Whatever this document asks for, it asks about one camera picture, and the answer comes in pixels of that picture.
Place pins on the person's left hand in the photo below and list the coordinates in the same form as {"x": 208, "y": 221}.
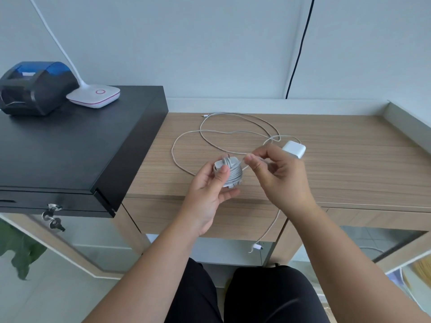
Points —
{"x": 202, "y": 201}

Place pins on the person's right hand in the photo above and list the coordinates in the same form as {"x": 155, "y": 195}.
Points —
{"x": 289, "y": 184}

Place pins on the person's left thumb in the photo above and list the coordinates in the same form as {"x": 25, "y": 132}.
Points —
{"x": 222, "y": 176}

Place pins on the person's right thumb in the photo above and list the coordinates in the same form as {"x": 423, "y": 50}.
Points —
{"x": 261, "y": 172}

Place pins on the person's right forearm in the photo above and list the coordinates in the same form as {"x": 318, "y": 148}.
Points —
{"x": 350, "y": 265}

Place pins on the person's left forearm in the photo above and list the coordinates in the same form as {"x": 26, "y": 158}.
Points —
{"x": 151, "y": 275}

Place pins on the small white power adapter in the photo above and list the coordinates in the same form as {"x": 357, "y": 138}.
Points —
{"x": 295, "y": 149}

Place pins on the wooden glass display counter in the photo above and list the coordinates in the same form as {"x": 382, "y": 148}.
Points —
{"x": 353, "y": 164}

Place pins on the person's black trousers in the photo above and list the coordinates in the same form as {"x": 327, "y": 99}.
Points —
{"x": 262, "y": 296}

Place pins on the black cash drawer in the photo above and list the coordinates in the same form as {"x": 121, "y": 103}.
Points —
{"x": 77, "y": 147}

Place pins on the bunch of keys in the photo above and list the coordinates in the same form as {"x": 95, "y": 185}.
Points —
{"x": 54, "y": 218}

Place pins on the black receipt printer blue lid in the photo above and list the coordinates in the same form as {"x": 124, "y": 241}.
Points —
{"x": 37, "y": 87}

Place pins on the green plant leaf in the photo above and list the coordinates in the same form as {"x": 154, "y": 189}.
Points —
{"x": 20, "y": 252}

